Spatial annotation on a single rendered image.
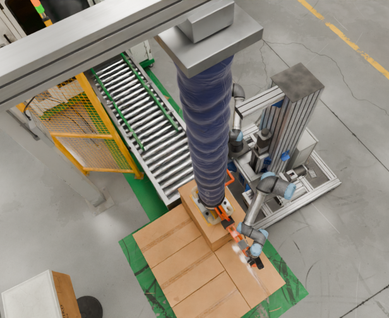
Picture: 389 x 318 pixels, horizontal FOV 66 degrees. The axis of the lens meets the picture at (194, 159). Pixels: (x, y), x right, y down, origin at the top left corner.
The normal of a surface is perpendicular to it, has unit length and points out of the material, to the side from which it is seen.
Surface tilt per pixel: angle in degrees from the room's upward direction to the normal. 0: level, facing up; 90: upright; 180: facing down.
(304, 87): 0
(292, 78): 0
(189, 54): 0
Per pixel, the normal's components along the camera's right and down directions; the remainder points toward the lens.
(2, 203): -0.07, -0.45
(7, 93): 0.54, 0.73
